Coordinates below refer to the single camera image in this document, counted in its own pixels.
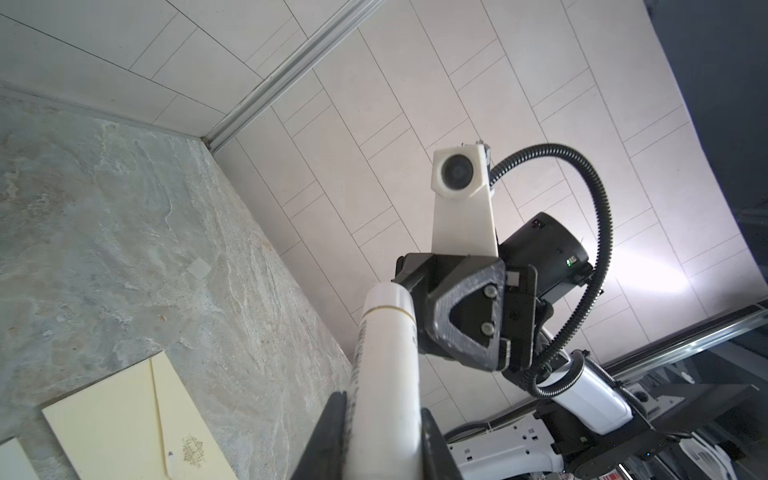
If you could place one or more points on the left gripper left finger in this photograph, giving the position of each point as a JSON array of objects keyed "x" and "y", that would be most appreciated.
[{"x": 322, "y": 458}]

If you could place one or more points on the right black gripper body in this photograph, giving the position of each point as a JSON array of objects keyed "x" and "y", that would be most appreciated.
[{"x": 519, "y": 306}]

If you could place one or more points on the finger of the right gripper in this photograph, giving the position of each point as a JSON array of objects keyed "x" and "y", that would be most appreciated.
[{"x": 459, "y": 310}]

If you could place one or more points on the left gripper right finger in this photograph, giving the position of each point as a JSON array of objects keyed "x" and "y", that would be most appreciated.
[{"x": 437, "y": 460}]

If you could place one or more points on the white glue stick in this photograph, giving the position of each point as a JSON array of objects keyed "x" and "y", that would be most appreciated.
[{"x": 383, "y": 420}]

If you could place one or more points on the yellow manila envelope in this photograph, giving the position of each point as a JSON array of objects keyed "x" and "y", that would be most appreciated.
[{"x": 140, "y": 423}]

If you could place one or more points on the cream white envelope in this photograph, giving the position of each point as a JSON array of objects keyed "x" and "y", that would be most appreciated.
[{"x": 14, "y": 463}]

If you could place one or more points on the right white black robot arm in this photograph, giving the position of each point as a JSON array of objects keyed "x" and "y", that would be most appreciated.
[{"x": 599, "y": 422}]

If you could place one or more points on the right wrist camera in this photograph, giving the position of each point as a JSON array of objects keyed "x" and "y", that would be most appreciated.
[{"x": 463, "y": 222}]

